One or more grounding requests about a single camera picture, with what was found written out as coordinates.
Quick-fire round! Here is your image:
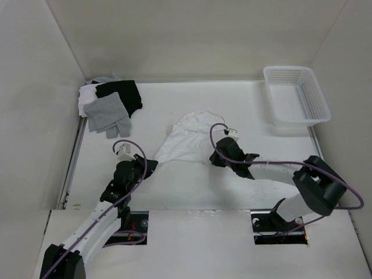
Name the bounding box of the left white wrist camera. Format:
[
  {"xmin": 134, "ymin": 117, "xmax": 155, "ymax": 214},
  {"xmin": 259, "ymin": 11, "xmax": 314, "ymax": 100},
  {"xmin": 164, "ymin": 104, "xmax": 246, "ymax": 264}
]
[{"xmin": 116, "ymin": 143, "xmax": 134, "ymax": 162}]

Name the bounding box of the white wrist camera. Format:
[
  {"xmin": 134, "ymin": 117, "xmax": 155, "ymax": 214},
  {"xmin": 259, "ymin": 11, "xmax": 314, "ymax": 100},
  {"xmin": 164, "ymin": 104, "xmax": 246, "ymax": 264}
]
[
  {"xmin": 224, "ymin": 128, "xmax": 239, "ymax": 140},
  {"xmin": 116, "ymin": 143, "xmax": 134, "ymax": 162}
]

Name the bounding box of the folded white tank top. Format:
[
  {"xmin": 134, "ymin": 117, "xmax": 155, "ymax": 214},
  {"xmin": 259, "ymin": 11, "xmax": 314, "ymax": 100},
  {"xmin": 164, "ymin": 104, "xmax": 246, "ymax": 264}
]
[{"xmin": 78, "ymin": 84, "xmax": 98, "ymax": 117}]

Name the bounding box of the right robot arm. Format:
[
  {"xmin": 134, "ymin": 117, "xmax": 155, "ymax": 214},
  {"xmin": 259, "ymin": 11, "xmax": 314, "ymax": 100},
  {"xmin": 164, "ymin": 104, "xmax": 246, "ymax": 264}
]
[{"xmin": 209, "ymin": 137, "xmax": 346, "ymax": 230}]

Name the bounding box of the white plastic basket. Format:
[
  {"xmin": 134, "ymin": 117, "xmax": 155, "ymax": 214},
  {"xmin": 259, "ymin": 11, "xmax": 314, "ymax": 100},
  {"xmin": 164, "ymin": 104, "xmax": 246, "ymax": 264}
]
[{"xmin": 263, "ymin": 66, "xmax": 331, "ymax": 127}]

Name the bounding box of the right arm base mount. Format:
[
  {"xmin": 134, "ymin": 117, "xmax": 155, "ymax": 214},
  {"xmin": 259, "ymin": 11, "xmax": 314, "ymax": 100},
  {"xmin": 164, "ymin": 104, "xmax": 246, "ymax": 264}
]
[{"xmin": 251, "ymin": 198, "xmax": 307, "ymax": 245}]

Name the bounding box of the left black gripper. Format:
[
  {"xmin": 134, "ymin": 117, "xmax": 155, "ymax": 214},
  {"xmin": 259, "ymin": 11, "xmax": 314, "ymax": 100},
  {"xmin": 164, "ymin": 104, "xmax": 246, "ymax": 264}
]
[{"xmin": 127, "ymin": 154, "xmax": 158, "ymax": 192}]

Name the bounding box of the folded black tank top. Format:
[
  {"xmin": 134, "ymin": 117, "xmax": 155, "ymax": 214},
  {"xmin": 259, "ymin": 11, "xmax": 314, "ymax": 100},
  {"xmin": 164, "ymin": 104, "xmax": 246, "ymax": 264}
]
[{"xmin": 96, "ymin": 80, "xmax": 143, "ymax": 118}]

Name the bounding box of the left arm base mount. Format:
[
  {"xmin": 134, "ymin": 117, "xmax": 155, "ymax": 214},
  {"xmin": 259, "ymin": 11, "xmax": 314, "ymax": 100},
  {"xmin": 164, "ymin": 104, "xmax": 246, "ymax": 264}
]
[{"xmin": 104, "ymin": 212, "xmax": 149, "ymax": 247}]

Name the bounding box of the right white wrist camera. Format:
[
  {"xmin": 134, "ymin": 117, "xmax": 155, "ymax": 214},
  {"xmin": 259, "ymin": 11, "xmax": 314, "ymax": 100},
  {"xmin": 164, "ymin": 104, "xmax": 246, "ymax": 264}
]
[{"xmin": 224, "ymin": 128, "xmax": 239, "ymax": 140}]

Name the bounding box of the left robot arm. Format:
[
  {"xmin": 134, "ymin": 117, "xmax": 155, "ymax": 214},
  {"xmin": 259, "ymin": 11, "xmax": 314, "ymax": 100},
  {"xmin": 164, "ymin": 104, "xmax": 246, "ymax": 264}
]
[{"xmin": 40, "ymin": 154, "xmax": 158, "ymax": 278}]

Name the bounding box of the light grey folded top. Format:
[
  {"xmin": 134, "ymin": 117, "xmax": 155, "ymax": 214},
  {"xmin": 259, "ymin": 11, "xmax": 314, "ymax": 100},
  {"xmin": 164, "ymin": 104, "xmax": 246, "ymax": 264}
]
[{"xmin": 85, "ymin": 73, "xmax": 122, "ymax": 85}]

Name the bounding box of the folded grey tank top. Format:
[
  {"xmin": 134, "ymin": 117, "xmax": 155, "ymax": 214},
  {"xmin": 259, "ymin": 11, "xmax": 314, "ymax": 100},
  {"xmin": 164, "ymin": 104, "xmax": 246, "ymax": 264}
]
[{"xmin": 83, "ymin": 92, "xmax": 132, "ymax": 139}]

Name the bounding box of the white tank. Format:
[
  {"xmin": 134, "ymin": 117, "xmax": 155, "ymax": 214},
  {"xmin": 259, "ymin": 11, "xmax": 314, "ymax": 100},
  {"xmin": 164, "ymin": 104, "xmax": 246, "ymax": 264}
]
[
  {"xmin": 78, "ymin": 84, "xmax": 98, "ymax": 117},
  {"xmin": 155, "ymin": 108, "xmax": 225, "ymax": 165}
]

